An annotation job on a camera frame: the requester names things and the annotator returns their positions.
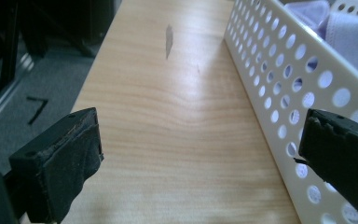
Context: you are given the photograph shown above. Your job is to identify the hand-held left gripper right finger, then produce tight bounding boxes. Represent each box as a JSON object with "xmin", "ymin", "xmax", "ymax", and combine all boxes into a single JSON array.
[{"xmin": 294, "ymin": 108, "xmax": 358, "ymax": 222}]

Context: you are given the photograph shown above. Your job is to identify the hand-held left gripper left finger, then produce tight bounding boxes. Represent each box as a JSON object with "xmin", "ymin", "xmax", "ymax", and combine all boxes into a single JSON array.
[{"xmin": 8, "ymin": 106, "xmax": 104, "ymax": 224}]

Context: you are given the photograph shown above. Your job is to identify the white perforated plastic basket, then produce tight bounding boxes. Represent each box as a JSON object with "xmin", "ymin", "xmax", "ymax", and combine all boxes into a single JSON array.
[{"xmin": 223, "ymin": 0, "xmax": 358, "ymax": 224}]

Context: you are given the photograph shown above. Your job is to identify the lavender cloth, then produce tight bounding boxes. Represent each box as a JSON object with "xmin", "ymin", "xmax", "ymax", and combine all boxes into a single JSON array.
[{"xmin": 283, "ymin": 0, "xmax": 358, "ymax": 82}]

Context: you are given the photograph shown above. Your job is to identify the dark stand legs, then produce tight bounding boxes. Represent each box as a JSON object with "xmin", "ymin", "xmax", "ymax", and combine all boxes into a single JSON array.
[{"xmin": 0, "ymin": 0, "xmax": 119, "ymax": 93}]

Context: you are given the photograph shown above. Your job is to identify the metal floor rail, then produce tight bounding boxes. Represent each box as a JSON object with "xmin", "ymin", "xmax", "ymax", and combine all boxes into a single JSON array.
[{"xmin": 0, "ymin": 52, "xmax": 35, "ymax": 135}]

